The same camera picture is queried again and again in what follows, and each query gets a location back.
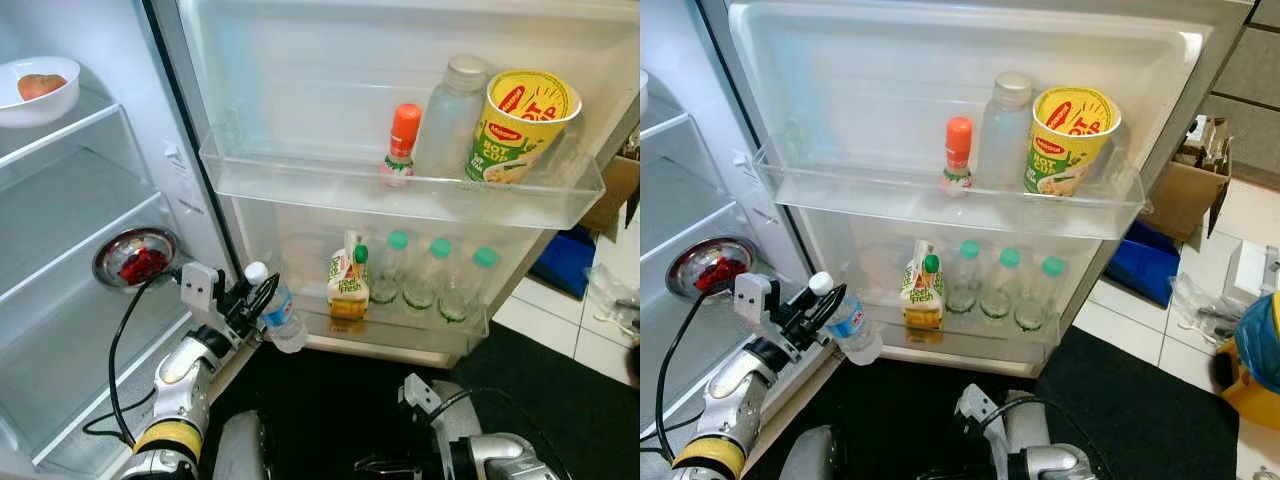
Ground frosted bottle with grey cap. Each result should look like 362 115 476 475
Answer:
413 55 493 181
972 72 1036 193

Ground yellow instant noodle cup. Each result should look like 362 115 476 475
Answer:
465 68 584 186
1022 86 1123 198

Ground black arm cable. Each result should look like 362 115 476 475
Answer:
640 285 746 456
985 395 1116 480
82 272 191 449
425 385 573 480

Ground orange round fruit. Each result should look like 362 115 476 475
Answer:
17 73 67 102

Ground yellow green drink carton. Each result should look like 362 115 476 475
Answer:
900 240 946 331
327 230 371 321

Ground clear fridge door bin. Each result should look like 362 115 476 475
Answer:
198 125 607 231
752 140 1146 241
830 240 1061 371
262 230 496 361

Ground small white box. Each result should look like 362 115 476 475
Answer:
1228 240 1280 306

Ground red food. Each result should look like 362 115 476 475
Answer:
695 257 746 294
118 247 171 286

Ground clear bottle with teal cap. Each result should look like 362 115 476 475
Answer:
980 247 1023 321
1012 256 1067 333
372 230 411 306
945 240 986 316
405 237 453 313
438 246 500 324

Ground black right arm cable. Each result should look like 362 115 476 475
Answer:
985 395 1116 480
425 385 573 480

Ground plain brown cardboard box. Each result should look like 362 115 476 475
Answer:
1140 115 1236 243
580 150 641 236

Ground clear crumpled plastic bag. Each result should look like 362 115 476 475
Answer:
585 262 641 346
1168 272 1251 346

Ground large dark floor mat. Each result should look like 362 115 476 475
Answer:
195 320 641 480
745 325 1241 480

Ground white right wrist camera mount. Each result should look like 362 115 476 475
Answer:
398 373 483 448
953 383 1043 453

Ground round metal bowl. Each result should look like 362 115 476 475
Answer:
666 236 758 301
93 227 181 293

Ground small bottle with orange cap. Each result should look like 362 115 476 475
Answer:
938 116 976 198
380 103 424 189

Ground blue long-handled dustpan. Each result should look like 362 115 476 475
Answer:
530 225 599 299
1103 220 1183 308

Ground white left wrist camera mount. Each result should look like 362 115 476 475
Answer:
180 262 225 314
733 273 781 326

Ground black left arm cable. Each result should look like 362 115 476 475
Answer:
640 285 746 456
82 272 191 449

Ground white bowl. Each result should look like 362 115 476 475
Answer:
0 56 82 129

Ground glass fridge shelf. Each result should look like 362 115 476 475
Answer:
25 300 201 471
640 95 691 166
0 190 171 306
0 88 136 171
640 195 746 291
640 300 771 451

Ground clear bottle with white cap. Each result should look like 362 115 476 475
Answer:
244 261 309 355
808 271 885 367

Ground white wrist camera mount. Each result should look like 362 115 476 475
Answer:
953 383 1043 453
733 273 781 326
398 373 483 448
180 262 225 314

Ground grey fridge lower door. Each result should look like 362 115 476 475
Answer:
145 0 641 371
700 0 1256 379

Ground yellow bucket with blue top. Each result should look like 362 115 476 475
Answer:
1208 292 1280 433

